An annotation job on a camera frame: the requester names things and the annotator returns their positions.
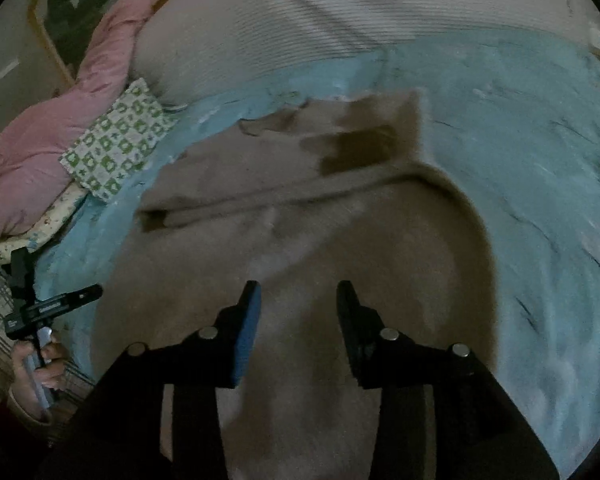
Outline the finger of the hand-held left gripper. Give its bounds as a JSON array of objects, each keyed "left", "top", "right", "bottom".
[{"left": 32, "top": 283, "right": 104, "bottom": 317}]

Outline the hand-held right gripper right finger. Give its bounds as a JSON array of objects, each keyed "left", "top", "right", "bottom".
[{"left": 336, "top": 280, "right": 561, "bottom": 480}]

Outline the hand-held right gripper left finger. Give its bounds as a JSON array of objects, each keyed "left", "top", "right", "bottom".
[{"left": 35, "top": 280, "right": 263, "bottom": 480}]

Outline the beige fleece sweater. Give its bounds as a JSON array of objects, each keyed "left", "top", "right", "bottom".
[{"left": 87, "top": 87, "right": 496, "bottom": 480}]

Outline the person's left hand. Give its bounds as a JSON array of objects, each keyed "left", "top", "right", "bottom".
[{"left": 11, "top": 336, "right": 71, "bottom": 420}]

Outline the cream cartoon print blanket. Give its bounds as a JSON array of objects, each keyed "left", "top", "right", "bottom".
[{"left": 0, "top": 187, "right": 88, "bottom": 266}]

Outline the pink quilt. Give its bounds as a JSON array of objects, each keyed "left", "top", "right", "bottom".
[{"left": 0, "top": 0, "right": 153, "bottom": 241}]

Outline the green checkered pillow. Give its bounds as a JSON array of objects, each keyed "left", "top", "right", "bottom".
[{"left": 59, "top": 77, "right": 178, "bottom": 204}]

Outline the light blue floral bed sheet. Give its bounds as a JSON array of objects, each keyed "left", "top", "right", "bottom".
[{"left": 35, "top": 27, "right": 600, "bottom": 466}]

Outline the green wooden framed headboard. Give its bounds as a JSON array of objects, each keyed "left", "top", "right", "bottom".
[{"left": 27, "top": 0, "right": 221, "bottom": 86}]

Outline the white striped blanket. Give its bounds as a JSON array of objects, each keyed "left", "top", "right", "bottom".
[{"left": 135, "top": 0, "right": 600, "bottom": 103}]

